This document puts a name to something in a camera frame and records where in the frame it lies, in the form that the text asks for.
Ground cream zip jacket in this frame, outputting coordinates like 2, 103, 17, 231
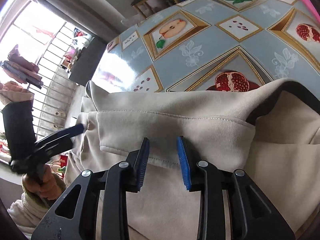
64, 78, 320, 240

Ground red bag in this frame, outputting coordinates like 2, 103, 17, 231
50, 155, 69, 174

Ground grey curtain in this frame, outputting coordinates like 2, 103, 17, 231
20, 0, 140, 53

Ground fruit print tablecloth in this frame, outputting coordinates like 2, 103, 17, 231
91, 0, 320, 93

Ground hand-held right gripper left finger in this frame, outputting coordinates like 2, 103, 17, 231
31, 137, 150, 240

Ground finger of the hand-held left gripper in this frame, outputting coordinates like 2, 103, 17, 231
40, 137, 74, 158
35, 124, 85, 148

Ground pink hanging clothes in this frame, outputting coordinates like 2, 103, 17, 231
0, 44, 42, 105

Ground person's left hand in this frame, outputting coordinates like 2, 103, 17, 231
22, 166, 67, 202

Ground fuzzy green white robe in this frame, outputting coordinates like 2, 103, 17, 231
7, 172, 68, 230

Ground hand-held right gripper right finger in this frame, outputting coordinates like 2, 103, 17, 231
176, 136, 295, 240

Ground metal window railing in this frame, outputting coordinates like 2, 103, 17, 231
27, 21, 95, 140

